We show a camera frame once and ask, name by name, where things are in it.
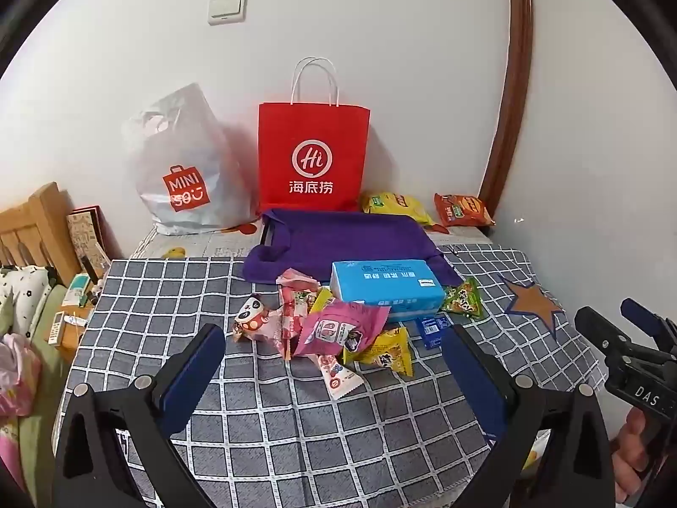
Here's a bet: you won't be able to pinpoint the green white small box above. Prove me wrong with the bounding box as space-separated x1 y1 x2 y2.
62 272 93 308

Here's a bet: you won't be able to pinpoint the white pink stick packet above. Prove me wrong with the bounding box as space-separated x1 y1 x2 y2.
316 353 363 402

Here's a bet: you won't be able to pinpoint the small dark blue packet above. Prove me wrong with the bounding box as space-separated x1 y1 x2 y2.
416 315 453 350

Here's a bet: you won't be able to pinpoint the white remote control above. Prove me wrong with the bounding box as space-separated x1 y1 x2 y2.
47 311 69 345

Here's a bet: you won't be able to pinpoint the yellow green candy packet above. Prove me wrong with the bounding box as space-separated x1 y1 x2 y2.
308 286 335 314

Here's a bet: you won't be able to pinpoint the purple cloth bag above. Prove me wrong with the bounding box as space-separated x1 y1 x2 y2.
242 209 463 289

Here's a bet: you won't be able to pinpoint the yellow chips bag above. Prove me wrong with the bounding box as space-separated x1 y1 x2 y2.
361 192 437 226

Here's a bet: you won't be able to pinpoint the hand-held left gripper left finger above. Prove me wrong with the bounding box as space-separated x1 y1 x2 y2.
53 323 249 508

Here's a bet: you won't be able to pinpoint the red paper bag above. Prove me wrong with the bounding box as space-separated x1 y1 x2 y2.
258 56 371 215

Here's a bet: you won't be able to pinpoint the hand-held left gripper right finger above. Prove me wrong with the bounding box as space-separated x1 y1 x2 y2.
441 323 617 508

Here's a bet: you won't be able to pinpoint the grey checkered cloth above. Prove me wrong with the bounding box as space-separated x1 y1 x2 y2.
55 246 609 508

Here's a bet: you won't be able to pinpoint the panda print pink packet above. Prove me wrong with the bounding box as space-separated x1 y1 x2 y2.
233 293 286 342

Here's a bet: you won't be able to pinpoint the wooden headboard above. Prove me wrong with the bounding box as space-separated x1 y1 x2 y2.
0 181 80 287

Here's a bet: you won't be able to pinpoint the magenta snack packet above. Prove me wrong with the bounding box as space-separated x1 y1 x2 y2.
293 299 392 358

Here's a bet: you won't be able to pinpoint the brown wooden door frame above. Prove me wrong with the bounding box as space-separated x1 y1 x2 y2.
479 0 535 228

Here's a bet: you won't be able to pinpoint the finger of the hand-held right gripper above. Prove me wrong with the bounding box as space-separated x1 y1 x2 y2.
620 298 677 353
575 305 636 366

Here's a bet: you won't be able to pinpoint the orange chips bag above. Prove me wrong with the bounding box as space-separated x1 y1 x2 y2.
434 193 496 227

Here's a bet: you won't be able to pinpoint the white plastic shopping bag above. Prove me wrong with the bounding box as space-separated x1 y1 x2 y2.
121 83 260 237

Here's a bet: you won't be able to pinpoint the green snack packet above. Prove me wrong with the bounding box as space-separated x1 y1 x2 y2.
441 276 487 321

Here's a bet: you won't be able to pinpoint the white light switch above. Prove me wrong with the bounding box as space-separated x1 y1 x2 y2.
208 0 248 25

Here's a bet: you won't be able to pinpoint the patterned book box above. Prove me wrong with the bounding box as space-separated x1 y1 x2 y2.
66 206 114 287

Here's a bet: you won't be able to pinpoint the yellow snack packet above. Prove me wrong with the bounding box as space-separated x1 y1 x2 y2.
343 326 413 379

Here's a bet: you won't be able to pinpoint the red pink snack packet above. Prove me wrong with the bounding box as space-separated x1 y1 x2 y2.
278 288 318 363

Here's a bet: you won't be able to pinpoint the blue tissue box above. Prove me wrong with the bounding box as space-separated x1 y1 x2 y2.
330 259 445 323

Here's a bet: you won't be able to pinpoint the person's right hand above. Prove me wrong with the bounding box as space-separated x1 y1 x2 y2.
607 407 651 505

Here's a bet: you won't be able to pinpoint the newspaper print cloth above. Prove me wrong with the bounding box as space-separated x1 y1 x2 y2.
129 222 498 260

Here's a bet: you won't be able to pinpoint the pink cloth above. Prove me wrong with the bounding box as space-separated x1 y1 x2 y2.
0 333 43 419

